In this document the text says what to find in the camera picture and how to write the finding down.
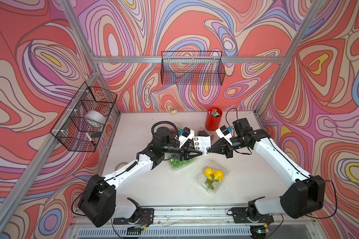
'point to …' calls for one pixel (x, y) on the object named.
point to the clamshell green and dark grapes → (176, 164)
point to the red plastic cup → (213, 118)
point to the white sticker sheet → (202, 143)
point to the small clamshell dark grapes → (201, 132)
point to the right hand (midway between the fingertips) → (209, 153)
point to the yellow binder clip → (174, 112)
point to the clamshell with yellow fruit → (212, 176)
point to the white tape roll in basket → (95, 118)
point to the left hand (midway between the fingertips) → (201, 153)
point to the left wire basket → (82, 123)
